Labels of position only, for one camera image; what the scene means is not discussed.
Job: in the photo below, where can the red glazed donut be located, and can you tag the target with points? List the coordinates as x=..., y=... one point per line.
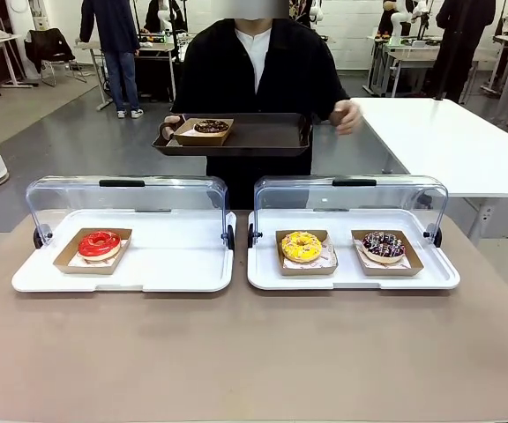
x=93, y=249

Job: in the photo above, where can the white display tray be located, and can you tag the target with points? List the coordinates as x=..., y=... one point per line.
x=346, y=282
x=170, y=264

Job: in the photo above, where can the bystander in blue jeans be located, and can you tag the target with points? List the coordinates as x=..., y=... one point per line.
x=119, y=70

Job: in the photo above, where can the bystander in dark top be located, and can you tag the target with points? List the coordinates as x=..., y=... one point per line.
x=152, y=17

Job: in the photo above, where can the person in black overshirt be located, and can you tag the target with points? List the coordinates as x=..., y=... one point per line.
x=289, y=66

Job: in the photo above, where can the bystander in black shirt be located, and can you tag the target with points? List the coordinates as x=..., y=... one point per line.
x=386, y=20

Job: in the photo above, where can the black jacket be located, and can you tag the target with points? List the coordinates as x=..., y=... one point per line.
x=49, y=46

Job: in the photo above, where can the bystander in black suit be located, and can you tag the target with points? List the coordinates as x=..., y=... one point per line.
x=461, y=35

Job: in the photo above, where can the dark brown serving tray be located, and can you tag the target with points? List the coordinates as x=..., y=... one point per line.
x=263, y=134

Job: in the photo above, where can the white printed paper liner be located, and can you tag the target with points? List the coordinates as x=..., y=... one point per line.
x=364, y=260
x=330, y=257
x=74, y=262

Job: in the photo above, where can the large white table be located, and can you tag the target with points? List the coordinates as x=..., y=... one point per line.
x=448, y=145

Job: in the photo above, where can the grey background workbench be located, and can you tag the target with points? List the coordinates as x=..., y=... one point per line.
x=413, y=55

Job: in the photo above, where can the clear dome lid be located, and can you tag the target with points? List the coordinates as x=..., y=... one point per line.
x=368, y=196
x=170, y=194

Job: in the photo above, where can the brown cardboard donut box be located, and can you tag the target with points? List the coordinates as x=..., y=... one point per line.
x=196, y=140
x=390, y=271
x=62, y=264
x=307, y=271

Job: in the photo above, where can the person's right hand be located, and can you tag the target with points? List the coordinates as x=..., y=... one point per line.
x=168, y=128

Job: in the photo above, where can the dark donut with white drizzle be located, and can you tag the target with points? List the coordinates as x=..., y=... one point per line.
x=384, y=247

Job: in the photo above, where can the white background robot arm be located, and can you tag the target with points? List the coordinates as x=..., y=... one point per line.
x=397, y=24

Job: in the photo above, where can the grey background desk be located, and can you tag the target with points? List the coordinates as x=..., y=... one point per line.
x=157, y=47

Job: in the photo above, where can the metal frame chair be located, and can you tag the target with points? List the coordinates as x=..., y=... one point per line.
x=62, y=56

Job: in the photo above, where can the yellow sprinkled donut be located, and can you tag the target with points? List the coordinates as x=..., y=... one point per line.
x=301, y=247

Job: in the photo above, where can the person's left hand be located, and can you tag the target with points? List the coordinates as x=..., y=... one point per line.
x=348, y=116

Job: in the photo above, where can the chocolate glazed donut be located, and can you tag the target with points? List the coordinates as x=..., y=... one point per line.
x=205, y=128

